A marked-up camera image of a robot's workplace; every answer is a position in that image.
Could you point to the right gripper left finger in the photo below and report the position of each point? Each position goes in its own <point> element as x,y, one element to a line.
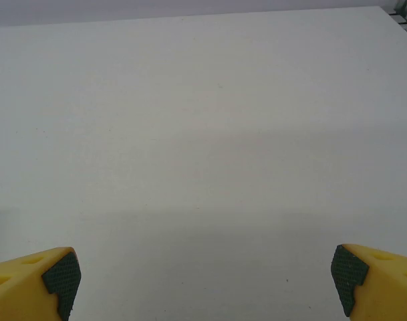
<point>19,291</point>

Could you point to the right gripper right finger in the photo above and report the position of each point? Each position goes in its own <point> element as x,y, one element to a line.
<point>387,287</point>

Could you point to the aluminium upright frame post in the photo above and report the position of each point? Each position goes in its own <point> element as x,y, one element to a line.
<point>402,5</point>

